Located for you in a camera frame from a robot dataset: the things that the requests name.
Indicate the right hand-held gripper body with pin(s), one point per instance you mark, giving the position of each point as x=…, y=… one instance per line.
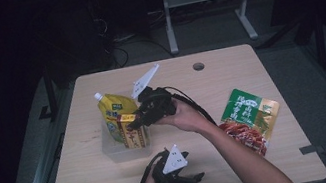
x=156, y=106

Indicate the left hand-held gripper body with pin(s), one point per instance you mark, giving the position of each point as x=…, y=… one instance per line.
x=172, y=167

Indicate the yellow and red box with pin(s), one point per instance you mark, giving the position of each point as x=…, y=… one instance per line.
x=133, y=135

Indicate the yellow green spouted pouch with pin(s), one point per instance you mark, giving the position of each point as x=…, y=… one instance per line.
x=113, y=110

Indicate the clear plastic container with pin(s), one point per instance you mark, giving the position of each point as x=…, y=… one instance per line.
x=128, y=153

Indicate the person's right hand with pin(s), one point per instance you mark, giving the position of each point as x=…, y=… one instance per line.
x=186, y=118

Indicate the green and red food packet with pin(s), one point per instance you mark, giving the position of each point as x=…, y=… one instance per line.
x=250, y=116

